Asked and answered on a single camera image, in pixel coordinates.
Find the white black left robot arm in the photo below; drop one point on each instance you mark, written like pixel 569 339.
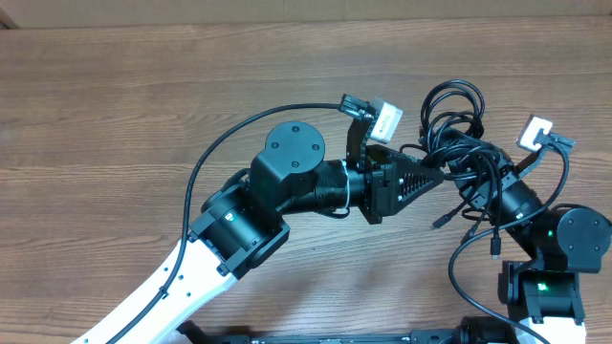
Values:
pixel 242 225

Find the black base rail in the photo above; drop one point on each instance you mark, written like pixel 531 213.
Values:
pixel 334 340

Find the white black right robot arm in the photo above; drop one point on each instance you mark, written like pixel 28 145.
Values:
pixel 563 241

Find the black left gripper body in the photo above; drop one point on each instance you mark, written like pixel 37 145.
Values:
pixel 376 173

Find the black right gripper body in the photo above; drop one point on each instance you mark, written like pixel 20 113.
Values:
pixel 491 179

